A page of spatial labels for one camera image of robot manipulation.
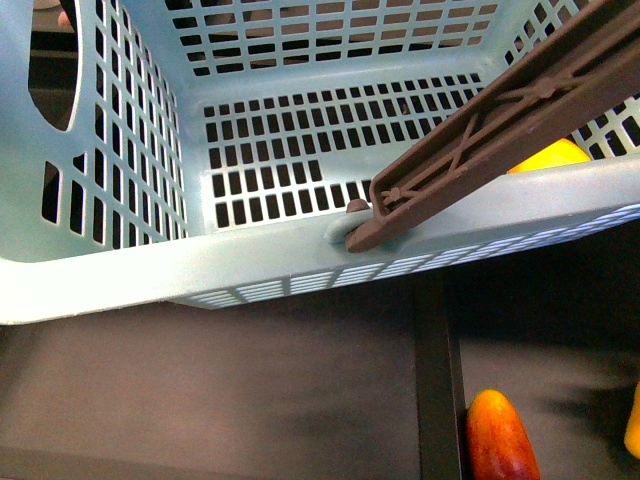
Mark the light blue plastic basket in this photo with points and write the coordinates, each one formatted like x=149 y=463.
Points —
x=205 y=152

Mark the yellow lemon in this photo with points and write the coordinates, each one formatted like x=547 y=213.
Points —
x=560 y=153

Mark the red orange mango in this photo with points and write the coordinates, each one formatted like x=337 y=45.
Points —
x=498 y=445

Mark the brown basket handle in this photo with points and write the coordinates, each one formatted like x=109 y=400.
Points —
x=583 y=69

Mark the yellow mango right edge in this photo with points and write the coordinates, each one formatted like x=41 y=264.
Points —
x=632 y=431

